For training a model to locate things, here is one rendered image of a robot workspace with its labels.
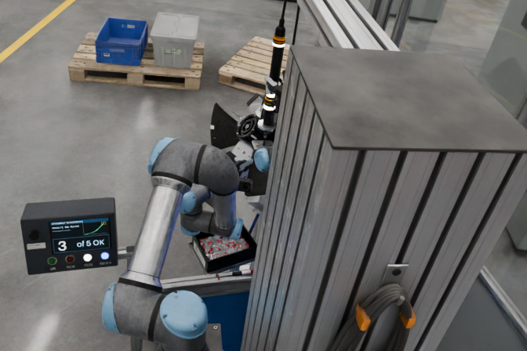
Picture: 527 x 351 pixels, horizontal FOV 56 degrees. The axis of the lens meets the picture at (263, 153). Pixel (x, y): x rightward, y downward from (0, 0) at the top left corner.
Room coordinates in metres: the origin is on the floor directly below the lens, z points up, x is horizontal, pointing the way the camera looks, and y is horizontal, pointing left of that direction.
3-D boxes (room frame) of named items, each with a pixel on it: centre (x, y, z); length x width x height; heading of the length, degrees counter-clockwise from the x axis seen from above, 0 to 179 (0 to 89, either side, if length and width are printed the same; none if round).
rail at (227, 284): (1.24, -0.02, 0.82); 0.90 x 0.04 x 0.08; 109
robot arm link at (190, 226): (1.26, 0.20, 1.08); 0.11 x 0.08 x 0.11; 84
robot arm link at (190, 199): (1.26, 0.22, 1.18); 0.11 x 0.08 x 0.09; 146
